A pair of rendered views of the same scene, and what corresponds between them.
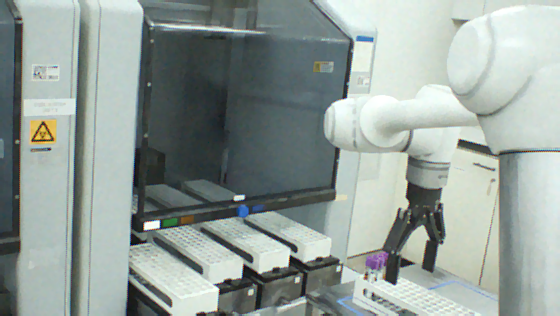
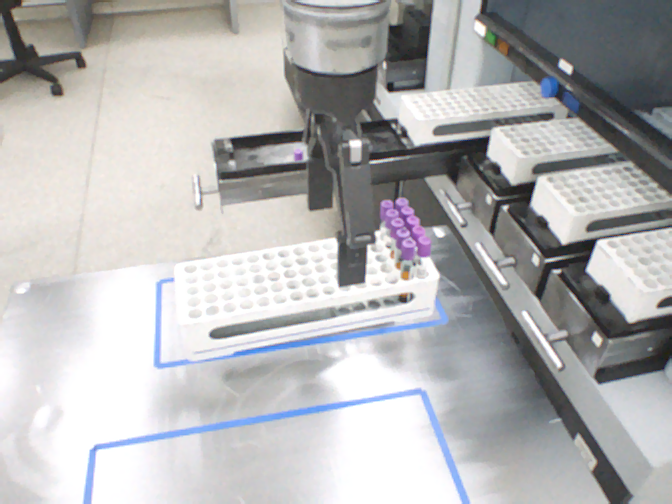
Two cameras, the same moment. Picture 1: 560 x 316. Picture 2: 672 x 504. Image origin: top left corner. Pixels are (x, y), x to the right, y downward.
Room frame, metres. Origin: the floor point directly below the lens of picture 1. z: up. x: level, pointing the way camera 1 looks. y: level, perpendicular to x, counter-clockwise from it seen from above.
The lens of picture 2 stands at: (1.57, -0.76, 1.33)
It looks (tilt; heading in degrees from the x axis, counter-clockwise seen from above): 41 degrees down; 119
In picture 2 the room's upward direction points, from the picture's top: straight up
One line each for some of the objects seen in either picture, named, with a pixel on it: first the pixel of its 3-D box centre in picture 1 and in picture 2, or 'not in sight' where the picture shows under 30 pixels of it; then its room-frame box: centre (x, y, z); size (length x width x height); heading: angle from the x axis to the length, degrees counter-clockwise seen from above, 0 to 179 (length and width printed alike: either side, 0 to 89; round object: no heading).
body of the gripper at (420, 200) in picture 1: (421, 204); (335, 106); (1.34, -0.32, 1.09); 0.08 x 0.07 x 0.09; 133
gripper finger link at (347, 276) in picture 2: (430, 256); (352, 258); (1.39, -0.37, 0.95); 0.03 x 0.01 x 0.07; 43
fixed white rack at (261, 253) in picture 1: (239, 243); (636, 199); (1.64, 0.08, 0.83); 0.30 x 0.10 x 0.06; 42
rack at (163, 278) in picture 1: (163, 280); (482, 114); (1.36, 0.23, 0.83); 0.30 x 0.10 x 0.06; 42
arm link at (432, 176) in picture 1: (427, 171); (336, 28); (1.34, -0.32, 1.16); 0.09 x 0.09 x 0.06
